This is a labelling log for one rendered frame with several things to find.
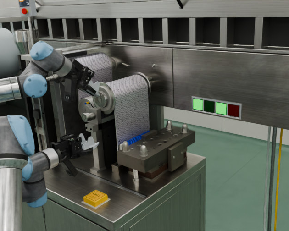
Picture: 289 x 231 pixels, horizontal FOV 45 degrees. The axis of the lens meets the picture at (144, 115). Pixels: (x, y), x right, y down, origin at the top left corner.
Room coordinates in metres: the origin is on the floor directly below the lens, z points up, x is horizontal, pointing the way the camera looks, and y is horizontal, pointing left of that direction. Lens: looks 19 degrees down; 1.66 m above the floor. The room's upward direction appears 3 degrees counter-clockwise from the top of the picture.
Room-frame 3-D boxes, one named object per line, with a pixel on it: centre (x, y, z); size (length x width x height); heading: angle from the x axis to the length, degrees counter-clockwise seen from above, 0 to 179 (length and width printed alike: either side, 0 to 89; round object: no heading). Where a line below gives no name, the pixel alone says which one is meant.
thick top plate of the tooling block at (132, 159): (1.51, -0.06, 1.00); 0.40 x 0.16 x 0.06; 139
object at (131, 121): (1.56, 0.06, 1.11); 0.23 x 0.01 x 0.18; 139
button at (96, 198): (1.22, 0.21, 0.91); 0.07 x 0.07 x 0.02; 49
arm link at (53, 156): (1.20, 0.37, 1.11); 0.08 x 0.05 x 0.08; 49
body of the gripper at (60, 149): (1.26, 0.31, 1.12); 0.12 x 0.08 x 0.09; 139
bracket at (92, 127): (1.50, 0.24, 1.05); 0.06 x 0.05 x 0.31; 139
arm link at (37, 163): (1.14, 0.42, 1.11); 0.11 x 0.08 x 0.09; 139
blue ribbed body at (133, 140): (1.54, 0.04, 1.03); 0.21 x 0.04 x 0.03; 139
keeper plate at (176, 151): (1.46, -0.14, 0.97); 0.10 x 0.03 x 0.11; 139
